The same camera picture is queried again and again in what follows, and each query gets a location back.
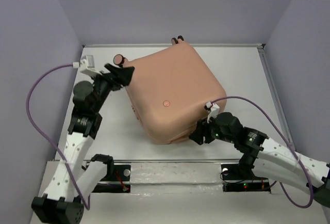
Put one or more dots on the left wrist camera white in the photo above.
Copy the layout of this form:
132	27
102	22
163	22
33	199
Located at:
86	66

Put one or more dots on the pink hard-shell suitcase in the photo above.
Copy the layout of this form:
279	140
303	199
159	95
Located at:
169	89

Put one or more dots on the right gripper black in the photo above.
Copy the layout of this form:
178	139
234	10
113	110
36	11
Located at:
202	130

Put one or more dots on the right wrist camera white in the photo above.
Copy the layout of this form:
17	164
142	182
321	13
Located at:
213	110

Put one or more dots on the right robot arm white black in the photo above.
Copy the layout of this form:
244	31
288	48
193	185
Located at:
263	157

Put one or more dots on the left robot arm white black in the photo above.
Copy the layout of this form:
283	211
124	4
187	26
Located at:
67	195

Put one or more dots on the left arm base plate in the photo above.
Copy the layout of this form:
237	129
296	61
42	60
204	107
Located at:
116	183

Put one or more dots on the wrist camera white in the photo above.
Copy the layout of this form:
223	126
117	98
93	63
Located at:
86	66
213	110

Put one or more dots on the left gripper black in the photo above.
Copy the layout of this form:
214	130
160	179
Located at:
117	77

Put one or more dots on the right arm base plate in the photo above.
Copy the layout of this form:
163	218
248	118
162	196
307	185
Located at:
235	180

